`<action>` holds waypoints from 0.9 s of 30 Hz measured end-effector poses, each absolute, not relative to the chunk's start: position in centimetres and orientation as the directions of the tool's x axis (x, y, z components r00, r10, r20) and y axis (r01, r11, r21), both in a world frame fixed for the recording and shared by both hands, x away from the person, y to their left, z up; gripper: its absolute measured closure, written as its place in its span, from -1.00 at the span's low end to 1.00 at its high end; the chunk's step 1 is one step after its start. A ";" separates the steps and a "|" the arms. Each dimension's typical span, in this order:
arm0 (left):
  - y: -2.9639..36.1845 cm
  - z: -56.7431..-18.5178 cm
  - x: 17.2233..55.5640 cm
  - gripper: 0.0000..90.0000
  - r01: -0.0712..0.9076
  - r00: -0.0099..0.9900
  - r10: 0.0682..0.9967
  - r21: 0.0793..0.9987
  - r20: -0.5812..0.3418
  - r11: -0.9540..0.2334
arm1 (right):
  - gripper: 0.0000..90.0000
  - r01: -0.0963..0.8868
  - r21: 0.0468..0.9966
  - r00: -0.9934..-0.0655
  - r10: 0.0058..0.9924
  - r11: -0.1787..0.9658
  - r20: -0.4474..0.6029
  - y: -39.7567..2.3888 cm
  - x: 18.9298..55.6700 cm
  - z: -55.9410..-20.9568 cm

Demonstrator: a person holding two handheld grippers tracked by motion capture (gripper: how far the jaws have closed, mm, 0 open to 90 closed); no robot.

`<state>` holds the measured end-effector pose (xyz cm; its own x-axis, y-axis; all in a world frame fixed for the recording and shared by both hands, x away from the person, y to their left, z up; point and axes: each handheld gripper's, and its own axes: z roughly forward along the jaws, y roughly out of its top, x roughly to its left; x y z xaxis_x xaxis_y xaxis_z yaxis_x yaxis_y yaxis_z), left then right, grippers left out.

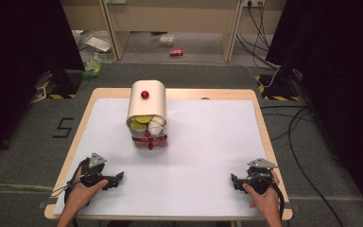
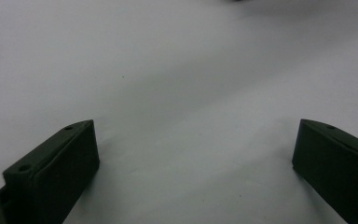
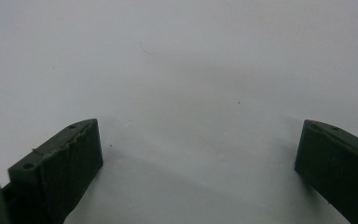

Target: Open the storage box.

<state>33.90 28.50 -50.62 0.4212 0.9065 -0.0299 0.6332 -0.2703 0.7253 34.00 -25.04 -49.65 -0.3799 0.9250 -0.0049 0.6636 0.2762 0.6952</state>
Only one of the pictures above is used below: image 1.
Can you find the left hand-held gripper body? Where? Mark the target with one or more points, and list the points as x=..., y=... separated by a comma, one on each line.
x=94, y=171

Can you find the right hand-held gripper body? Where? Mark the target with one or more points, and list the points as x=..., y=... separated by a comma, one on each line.
x=260, y=178

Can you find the person's right hand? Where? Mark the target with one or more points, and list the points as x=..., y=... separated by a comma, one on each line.
x=264, y=201

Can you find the person's left hand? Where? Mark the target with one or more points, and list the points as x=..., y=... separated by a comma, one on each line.
x=82, y=194

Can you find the light wooden table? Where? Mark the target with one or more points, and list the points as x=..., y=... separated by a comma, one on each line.
x=266, y=126

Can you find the yellow-green fruit slice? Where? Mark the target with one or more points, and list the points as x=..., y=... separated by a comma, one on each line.
x=144, y=118
x=137, y=126

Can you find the white food piece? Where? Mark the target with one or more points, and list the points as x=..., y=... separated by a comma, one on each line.
x=154, y=128
x=158, y=120

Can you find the black stand base striped tape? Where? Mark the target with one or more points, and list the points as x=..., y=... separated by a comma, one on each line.
x=279, y=88
x=63, y=82

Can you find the green plastic bag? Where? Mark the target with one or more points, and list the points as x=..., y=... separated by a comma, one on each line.
x=93, y=67

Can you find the white flat packet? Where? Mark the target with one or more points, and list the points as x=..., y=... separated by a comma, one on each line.
x=98, y=43

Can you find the black curtain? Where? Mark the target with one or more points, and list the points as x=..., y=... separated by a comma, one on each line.
x=343, y=78
x=19, y=63

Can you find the red drink can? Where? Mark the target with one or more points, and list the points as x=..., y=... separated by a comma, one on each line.
x=176, y=52

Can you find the clear plastic container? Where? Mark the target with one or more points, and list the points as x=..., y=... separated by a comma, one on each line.
x=167, y=40

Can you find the beige desk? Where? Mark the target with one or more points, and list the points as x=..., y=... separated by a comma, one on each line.
x=173, y=19

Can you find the white wall power outlet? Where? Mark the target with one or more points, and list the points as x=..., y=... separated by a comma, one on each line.
x=254, y=3

